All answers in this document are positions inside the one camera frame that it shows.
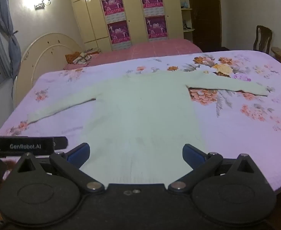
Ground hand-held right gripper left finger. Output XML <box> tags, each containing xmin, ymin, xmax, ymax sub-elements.
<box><xmin>11</xmin><ymin>142</ymin><xmax>105</xmax><ymax>194</ymax></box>

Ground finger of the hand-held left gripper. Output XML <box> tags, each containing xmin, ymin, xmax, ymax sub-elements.
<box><xmin>53</xmin><ymin>136</ymin><xmax>68</xmax><ymax>150</ymax></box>

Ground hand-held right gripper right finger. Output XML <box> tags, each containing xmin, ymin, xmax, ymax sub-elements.
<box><xmin>169</xmin><ymin>144</ymin><xmax>261</xmax><ymax>194</ymax></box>

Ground light green sweater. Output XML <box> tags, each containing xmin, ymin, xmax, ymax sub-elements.
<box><xmin>28</xmin><ymin>69</ymin><xmax>269</xmax><ymax>188</ymax></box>

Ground floral lilac bed sheet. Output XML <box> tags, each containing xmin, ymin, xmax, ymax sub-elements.
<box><xmin>0</xmin><ymin>50</ymin><xmax>281</xmax><ymax>196</ymax></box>

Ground orange patterned pillow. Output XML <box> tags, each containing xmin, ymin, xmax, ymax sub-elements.
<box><xmin>65</xmin><ymin>48</ymin><xmax>101</xmax><ymax>65</ymax></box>

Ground cream curved headboard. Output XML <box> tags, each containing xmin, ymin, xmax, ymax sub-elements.
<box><xmin>13</xmin><ymin>33</ymin><xmax>84</xmax><ymax>109</ymax></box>

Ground pink bed cover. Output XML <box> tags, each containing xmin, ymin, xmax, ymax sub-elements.
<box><xmin>64</xmin><ymin>38</ymin><xmax>203</xmax><ymax>70</ymax></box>

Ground cream wardrobe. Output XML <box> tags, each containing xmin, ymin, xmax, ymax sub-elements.
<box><xmin>66</xmin><ymin>0</ymin><xmax>184</xmax><ymax>52</ymax></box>

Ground grey curtain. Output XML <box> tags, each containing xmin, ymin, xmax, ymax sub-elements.
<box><xmin>0</xmin><ymin>0</ymin><xmax>22</xmax><ymax>80</ymax></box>

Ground dark wooden chair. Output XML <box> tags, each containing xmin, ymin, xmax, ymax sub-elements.
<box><xmin>253</xmin><ymin>25</ymin><xmax>273</xmax><ymax>53</ymax></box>

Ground corner shelf unit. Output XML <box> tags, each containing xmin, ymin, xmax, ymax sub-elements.
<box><xmin>177</xmin><ymin>0</ymin><xmax>195</xmax><ymax>41</ymax></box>

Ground dark wooden door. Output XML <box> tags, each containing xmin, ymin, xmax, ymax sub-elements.
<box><xmin>187</xmin><ymin>0</ymin><xmax>222</xmax><ymax>51</ymax></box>

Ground purple wall poster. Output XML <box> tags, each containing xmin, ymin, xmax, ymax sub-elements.
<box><xmin>107</xmin><ymin>20</ymin><xmax>132</xmax><ymax>48</ymax></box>
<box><xmin>100</xmin><ymin>0</ymin><xmax>126</xmax><ymax>23</ymax></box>
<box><xmin>140</xmin><ymin>0</ymin><xmax>164</xmax><ymax>17</ymax></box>
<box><xmin>145</xmin><ymin>15</ymin><xmax>168</xmax><ymax>41</ymax></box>

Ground wall lamp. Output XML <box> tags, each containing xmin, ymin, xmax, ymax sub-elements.
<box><xmin>34</xmin><ymin>0</ymin><xmax>52</xmax><ymax>11</ymax></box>

